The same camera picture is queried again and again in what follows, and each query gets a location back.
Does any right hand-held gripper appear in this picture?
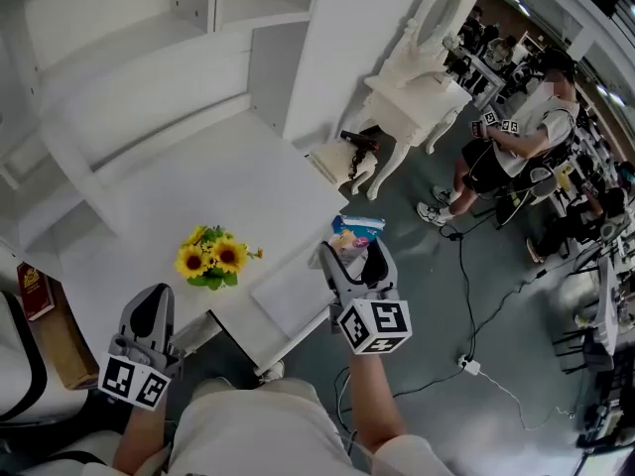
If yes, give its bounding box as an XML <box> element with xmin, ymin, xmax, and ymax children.
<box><xmin>318</xmin><ymin>237</ymin><xmax>415</xmax><ymax>356</ymax></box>

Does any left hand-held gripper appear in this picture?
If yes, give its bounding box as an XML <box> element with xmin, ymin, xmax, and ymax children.
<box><xmin>97</xmin><ymin>282</ymin><xmax>186</xmax><ymax>412</ymax></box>

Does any blue packet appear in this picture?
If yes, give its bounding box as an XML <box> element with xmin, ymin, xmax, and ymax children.
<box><xmin>330</xmin><ymin>214</ymin><xmax>387</xmax><ymax>268</ymax></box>

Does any white desk drawer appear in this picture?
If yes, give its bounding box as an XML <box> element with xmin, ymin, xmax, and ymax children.
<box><xmin>206</xmin><ymin>245</ymin><xmax>349</xmax><ymax>377</ymax></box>

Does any person's right forearm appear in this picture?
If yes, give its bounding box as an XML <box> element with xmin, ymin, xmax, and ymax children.
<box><xmin>346</xmin><ymin>351</ymin><xmax>406</xmax><ymax>453</ymax></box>

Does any person's left forearm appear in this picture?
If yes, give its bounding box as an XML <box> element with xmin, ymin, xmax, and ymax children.
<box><xmin>112</xmin><ymin>403</ymin><xmax>168</xmax><ymax>476</ymax></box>

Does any brown cardboard box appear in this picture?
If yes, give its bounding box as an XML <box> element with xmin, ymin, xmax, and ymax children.
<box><xmin>28</xmin><ymin>285</ymin><xmax>101</xmax><ymax>392</ymax></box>

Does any sunflower pot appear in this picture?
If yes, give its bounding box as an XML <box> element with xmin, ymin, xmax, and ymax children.
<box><xmin>173</xmin><ymin>223</ymin><xmax>265</xmax><ymax>293</ymax></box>

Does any dark curly hairpiece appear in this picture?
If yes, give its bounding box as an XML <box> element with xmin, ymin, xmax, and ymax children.
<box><xmin>347</xmin><ymin>146</ymin><xmax>371</xmax><ymax>182</ymax></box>

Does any red book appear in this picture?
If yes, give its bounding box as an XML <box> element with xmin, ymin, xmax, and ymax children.
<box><xmin>15</xmin><ymin>261</ymin><xmax>57</xmax><ymax>323</ymax></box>

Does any white cushioned stool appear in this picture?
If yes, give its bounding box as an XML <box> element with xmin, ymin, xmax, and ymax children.
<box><xmin>309</xmin><ymin>138</ymin><xmax>379</xmax><ymax>197</ymax></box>

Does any person's white shoe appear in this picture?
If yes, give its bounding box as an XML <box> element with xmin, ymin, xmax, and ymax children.
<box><xmin>257</xmin><ymin>359</ymin><xmax>287</xmax><ymax>384</ymax></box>

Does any white power strip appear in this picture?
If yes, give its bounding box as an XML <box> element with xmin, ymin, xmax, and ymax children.
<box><xmin>456</xmin><ymin>354</ymin><xmax>483</xmax><ymax>377</ymax></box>

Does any white and black machine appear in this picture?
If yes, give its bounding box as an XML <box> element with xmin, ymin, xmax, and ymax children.
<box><xmin>0</xmin><ymin>428</ymin><xmax>171</xmax><ymax>476</ymax></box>
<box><xmin>0</xmin><ymin>289</ymin><xmax>91</xmax><ymax>426</ymax></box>

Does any black hair dryer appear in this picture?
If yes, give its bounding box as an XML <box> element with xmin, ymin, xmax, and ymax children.
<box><xmin>338</xmin><ymin>128</ymin><xmax>381</xmax><ymax>153</ymax></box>

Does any person's light shirt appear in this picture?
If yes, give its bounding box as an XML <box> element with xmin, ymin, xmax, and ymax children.
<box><xmin>165</xmin><ymin>376</ymin><xmax>460</xmax><ymax>476</ymax></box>

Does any white desk with hutch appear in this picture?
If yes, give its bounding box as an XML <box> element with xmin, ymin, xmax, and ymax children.
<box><xmin>0</xmin><ymin>0</ymin><xmax>351</xmax><ymax>361</ymax></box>

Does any white vanity table with mirror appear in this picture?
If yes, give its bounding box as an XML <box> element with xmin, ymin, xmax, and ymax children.
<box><xmin>363</xmin><ymin>0</ymin><xmax>473</xmax><ymax>202</ymax></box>

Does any black power cable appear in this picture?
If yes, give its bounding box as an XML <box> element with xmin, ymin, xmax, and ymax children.
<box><xmin>391</xmin><ymin>364</ymin><xmax>465</xmax><ymax>399</ymax></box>
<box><xmin>438</xmin><ymin>222</ymin><xmax>478</xmax><ymax>362</ymax></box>

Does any white power cable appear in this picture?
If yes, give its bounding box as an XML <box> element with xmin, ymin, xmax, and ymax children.
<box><xmin>477</xmin><ymin>369</ymin><xmax>577</xmax><ymax>432</ymax></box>

